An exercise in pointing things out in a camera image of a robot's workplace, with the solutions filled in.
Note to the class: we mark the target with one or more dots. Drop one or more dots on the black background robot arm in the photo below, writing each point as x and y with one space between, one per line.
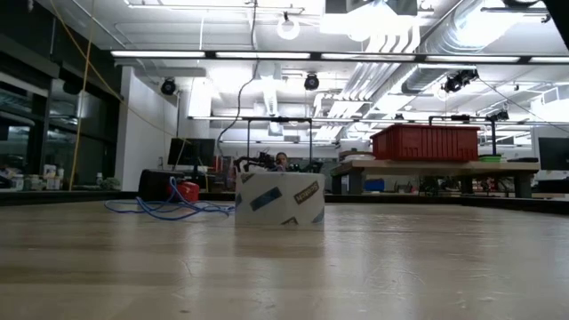
311 166
258 161

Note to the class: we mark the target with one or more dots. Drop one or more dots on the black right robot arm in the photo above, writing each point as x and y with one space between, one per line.
561 13

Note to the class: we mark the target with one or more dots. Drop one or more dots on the person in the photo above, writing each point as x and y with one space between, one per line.
281 159

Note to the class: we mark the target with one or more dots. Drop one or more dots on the black round ceiling speaker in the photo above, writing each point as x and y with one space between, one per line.
311 82
168 87

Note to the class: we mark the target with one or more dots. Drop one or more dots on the blue bin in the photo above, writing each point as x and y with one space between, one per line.
374 185

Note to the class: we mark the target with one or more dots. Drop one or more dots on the black computer monitor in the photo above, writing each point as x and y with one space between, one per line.
191 152
553 153

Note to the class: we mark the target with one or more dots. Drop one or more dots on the red object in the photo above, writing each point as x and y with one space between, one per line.
191 191

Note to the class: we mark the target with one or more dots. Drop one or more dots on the overhead LED light bar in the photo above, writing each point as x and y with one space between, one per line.
266 55

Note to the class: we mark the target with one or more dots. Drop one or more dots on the black case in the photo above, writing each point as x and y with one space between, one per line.
153 186

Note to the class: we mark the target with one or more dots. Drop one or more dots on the large red plastic bin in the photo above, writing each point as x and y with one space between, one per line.
427 144

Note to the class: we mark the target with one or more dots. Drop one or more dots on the wooden workbench grey legs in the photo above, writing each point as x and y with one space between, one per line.
467 168

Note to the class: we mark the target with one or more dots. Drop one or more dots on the black ceiling spotlight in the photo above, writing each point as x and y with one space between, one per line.
458 81

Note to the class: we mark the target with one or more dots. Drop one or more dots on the green bowl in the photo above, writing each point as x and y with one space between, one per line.
490 158

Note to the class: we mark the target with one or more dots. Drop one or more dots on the white plastic container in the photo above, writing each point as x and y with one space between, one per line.
50 178

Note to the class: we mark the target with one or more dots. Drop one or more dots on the black camera stand rig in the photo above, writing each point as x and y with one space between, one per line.
493 133

